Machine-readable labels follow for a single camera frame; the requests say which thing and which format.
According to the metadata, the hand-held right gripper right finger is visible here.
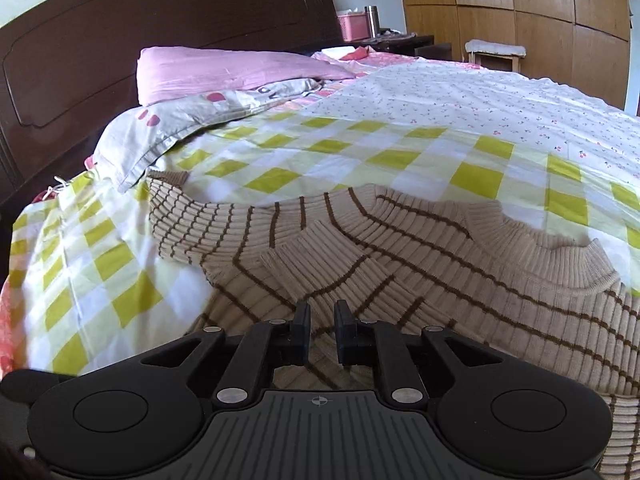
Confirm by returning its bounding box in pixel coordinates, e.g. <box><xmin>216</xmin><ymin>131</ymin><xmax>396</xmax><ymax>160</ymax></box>
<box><xmin>333</xmin><ymin>299</ymin><xmax>504</xmax><ymax>407</ymax></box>

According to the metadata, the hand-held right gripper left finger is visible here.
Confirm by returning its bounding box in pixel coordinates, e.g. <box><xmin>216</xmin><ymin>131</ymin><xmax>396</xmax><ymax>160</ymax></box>
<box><xmin>142</xmin><ymin>300</ymin><xmax>313</xmax><ymax>408</ymax></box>

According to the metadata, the beige striped knit sweater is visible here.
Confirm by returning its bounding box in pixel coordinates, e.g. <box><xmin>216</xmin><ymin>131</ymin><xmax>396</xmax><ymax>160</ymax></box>
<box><xmin>145</xmin><ymin>170</ymin><xmax>640</xmax><ymax>480</ymax></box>

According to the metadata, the yellow checked blanket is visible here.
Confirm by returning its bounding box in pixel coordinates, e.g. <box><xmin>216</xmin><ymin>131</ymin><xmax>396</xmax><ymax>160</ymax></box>
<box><xmin>10</xmin><ymin>110</ymin><xmax>640</xmax><ymax>377</ymax></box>

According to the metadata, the grey pillow with pink prints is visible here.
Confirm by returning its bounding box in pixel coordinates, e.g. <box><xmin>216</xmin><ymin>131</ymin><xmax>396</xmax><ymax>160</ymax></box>
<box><xmin>92</xmin><ymin>78</ymin><xmax>322</xmax><ymax>192</ymax></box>

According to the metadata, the white floral quilt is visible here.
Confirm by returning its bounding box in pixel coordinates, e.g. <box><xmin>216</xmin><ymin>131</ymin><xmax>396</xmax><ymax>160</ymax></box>
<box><xmin>299</xmin><ymin>61</ymin><xmax>640</xmax><ymax>181</ymax></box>

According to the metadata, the pink floral bed sheet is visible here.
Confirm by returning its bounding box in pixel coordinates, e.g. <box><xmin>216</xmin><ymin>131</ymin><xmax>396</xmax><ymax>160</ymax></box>
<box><xmin>0</xmin><ymin>280</ymin><xmax>32</xmax><ymax>377</ymax></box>

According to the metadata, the dark wooden nightstand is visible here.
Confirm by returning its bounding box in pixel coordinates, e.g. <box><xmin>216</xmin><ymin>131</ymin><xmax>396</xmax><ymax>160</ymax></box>
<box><xmin>370</xmin><ymin>34</ymin><xmax>453</xmax><ymax>61</ymax></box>

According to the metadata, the pink cup on nightstand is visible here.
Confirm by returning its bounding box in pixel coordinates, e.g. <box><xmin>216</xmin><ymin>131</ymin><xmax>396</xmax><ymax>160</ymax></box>
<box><xmin>336</xmin><ymin>10</ymin><xmax>373</xmax><ymax>43</ymax></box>

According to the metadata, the wooden stool with white cushion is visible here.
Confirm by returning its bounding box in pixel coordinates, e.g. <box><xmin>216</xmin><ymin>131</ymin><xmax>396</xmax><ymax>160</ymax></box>
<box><xmin>464</xmin><ymin>39</ymin><xmax>529</xmax><ymax>74</ymax></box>

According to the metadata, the dark wooden headboard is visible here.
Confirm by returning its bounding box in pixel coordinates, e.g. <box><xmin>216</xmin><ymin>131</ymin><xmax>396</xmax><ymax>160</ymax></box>
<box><xmin>0</xmin><ymin>0</ymin><xmax>347</xmax><ymax>261</ymax></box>

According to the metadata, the wooden wardrobe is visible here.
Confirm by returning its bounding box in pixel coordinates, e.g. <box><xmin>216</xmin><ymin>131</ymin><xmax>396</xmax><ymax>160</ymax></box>
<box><xmin>395</xmin><ymin>0</ymin><xmax>632</xmax><ymax>84</ymax></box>

